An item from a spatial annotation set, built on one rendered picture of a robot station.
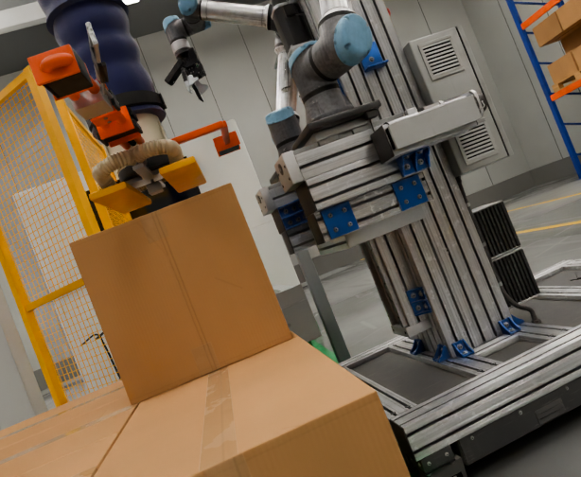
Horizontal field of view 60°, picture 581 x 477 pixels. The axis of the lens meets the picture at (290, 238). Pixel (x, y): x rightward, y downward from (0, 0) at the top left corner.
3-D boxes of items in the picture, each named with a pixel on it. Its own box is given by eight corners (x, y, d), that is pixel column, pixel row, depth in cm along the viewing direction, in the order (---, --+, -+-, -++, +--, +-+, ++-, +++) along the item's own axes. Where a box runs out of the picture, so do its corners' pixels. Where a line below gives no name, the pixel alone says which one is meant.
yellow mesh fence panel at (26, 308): (73, 476, 286) (-57, 135, 290) (87, 466, 294) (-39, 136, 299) (181, 457, 244) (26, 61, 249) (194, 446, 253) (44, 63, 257)
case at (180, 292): (170, 359, 174) (129, 252, 175) (277, 314, 178) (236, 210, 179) (131, 406, 114) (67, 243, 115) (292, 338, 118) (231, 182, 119)
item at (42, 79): (56, 101, 92) (46, 76, 92) (95, 88, 93) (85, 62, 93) (37, 85, 84) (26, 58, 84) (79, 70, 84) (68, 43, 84)
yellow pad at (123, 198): (123, 214, 163) (117, 200, 163) (152, 203, 164) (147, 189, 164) (90, 201, 129) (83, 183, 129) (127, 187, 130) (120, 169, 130)
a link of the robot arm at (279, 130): (274, 144, 190) (261, 111, 190) (276, 150, 203) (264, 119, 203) (304, 132, 189) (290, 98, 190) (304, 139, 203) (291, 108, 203)
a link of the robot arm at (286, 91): (269, 144, 202) (273, 9, 202) (271, 150, 217) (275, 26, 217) (298, 145, 201) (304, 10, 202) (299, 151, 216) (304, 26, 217)
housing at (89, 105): (84, 121, 105) (77, 101, 105) (115, 110, 105) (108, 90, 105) (73, 111, 98) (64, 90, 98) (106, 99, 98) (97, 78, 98)
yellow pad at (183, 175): (178, 193, 165) (172, 179, 165) (206, 183, 166) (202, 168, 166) (160, 175, 131) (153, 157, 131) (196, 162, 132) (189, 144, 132)
